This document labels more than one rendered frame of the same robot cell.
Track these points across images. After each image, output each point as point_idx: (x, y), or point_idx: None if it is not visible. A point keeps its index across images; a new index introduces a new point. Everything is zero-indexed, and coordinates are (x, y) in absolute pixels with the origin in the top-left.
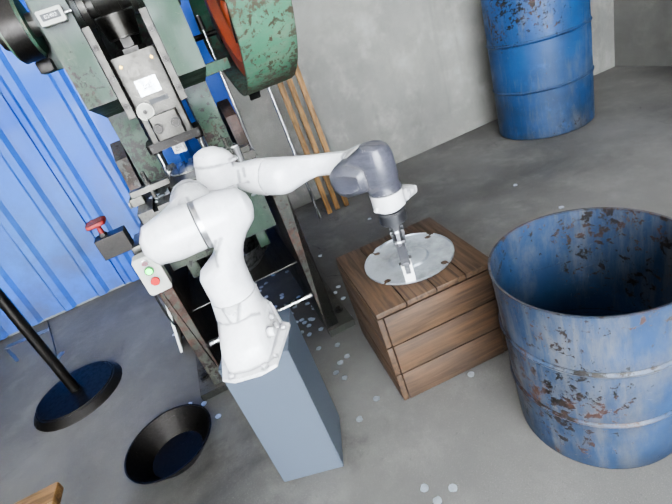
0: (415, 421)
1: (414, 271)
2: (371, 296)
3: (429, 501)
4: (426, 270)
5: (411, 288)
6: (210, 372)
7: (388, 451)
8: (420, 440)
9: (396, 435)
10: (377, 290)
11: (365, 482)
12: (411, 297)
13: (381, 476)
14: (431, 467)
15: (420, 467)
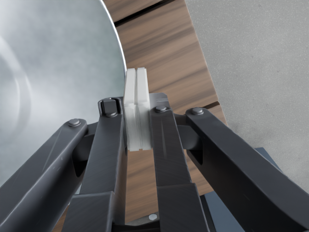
0: (224, 62)
1: (53, 70)
2: (155, 194)
3: None
4: (57, 22)
5: (156, 84)
6: None
7: (259, 98)
8: (255, 57)
9: (239, 88)
10: (131, 182)
11: (289, 122)
12: (206, 85)
13: (288, 105)
14: (297, 45)
15: (292, 59)
